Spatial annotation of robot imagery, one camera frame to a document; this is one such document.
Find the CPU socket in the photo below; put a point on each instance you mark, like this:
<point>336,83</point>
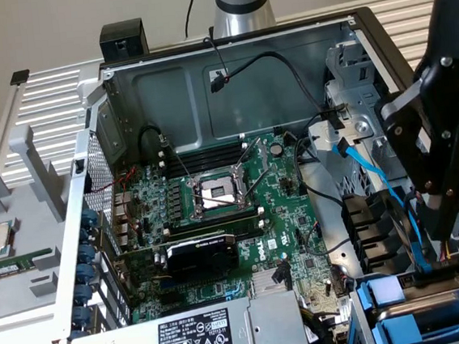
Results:
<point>215,191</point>

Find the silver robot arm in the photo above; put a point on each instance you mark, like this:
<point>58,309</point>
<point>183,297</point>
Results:
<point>239,16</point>

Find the hard drive in blue caddy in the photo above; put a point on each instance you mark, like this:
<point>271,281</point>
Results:
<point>355,318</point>

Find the blue slot clip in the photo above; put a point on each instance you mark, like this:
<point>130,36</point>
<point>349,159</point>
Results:
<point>87,253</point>
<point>86,274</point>
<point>81,317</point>
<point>83,294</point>
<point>89,216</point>

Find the coin cell battery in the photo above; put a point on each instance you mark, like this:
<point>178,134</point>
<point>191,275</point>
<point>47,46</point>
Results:
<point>277,149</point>

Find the black graphics card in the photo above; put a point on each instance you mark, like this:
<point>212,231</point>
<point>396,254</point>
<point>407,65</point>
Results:
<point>205,257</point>

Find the metal locking lever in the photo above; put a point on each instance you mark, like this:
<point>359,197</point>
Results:
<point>175,157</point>
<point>253,184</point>

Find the black box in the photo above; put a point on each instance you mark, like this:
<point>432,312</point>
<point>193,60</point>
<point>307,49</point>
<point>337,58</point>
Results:
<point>123,36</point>

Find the grey parts rack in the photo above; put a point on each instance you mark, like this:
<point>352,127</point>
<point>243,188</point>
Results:
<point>29,248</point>

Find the green motherboard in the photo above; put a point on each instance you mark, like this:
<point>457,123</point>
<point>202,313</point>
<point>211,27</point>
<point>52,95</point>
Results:
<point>282,215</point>

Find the open PC case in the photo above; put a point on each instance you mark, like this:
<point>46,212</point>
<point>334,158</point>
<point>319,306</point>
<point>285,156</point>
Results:
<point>166,105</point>

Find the metal socket cover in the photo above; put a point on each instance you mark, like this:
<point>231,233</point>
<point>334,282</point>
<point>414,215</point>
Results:
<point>263,154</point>

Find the black RAM slot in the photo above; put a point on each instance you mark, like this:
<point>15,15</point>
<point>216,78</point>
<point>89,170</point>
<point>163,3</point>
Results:
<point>214,221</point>
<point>243,231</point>
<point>207,153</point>
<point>208,164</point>

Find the empty blue disk carrier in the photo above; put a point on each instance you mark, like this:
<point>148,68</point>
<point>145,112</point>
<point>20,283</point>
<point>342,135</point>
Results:
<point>397,328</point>

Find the grey metal drive cage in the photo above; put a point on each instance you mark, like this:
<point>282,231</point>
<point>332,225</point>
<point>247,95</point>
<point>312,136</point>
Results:
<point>352,99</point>

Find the green RAM stick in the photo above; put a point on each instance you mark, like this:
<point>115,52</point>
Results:
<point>16,263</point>

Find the black plastic fan shroud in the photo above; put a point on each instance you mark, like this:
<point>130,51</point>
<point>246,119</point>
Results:
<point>364,224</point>

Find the silver finned heat sink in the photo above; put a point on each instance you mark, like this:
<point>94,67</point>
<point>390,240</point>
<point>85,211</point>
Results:
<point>264,284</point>

